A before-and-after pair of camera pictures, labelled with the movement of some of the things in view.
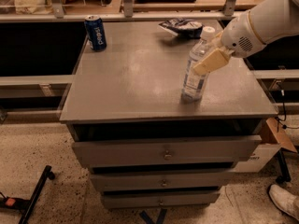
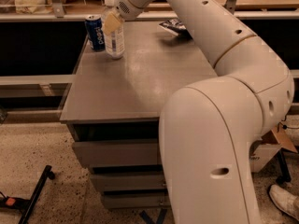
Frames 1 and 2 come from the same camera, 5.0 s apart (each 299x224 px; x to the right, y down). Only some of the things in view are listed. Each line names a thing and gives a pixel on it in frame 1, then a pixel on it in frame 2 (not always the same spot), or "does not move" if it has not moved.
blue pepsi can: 95,33 does not move
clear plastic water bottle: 194,82 -> 114,42
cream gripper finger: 214,61 -> 110,22
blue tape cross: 149,220 does not move
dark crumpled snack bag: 185,28 does not move
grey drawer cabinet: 146,147 does not move
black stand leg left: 27,205 does not move
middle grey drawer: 163,180 does not move
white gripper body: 239,36 -> 123,4
